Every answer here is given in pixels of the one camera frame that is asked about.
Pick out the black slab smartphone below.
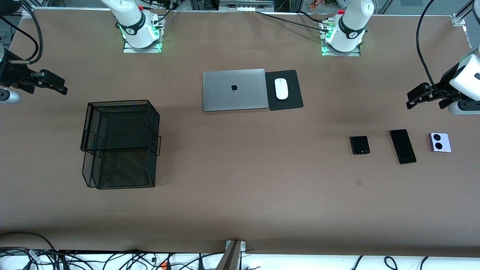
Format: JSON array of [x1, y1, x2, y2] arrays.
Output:
[[389, 129, 417, 165]]

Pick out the white flip phone two lenses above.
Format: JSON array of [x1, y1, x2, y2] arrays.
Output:
[[429, 132, 452, 153]]

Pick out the black square flip phone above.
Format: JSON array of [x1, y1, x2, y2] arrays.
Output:
[[349, 135, 371, 155]]

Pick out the black mouse pad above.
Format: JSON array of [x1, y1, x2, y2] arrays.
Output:
[[265, 69, 304, 111]]

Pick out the white computer mouse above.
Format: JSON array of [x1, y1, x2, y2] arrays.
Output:
[[274, 78, 289, 100]]

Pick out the silver closed laptop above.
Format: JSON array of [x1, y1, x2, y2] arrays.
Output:
[[202, 68, 270, 112]]

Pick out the white power strip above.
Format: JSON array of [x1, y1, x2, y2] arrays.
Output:
[[219, 0, 275, 12]]

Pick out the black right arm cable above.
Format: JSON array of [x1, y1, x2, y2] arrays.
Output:
[[0, 0, 44, 65]]

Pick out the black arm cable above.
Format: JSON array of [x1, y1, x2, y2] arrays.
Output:
[[0, 0, 44, 65], [415, 0, 450, 90]]

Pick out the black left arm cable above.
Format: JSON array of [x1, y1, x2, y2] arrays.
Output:
[[415, 0, 450, 90]]

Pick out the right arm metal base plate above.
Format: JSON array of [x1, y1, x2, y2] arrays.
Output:
[[123, 37, 162, 54]]

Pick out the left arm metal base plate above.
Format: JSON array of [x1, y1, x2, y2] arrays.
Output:
[[321, 44, 361, 57]]

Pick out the black wire mesh organizer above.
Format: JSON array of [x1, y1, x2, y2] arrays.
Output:
[[80, 99, 162, 190]]

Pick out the black cable across table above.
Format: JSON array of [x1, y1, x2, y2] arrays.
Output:
[[256, 11, 330, 32]]

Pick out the tangled black cable bundle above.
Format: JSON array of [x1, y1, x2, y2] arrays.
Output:
[[0, 232, 225, 270]]

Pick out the grey metal camera post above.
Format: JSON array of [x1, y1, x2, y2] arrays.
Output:
[[216, 240, 247, 270]]

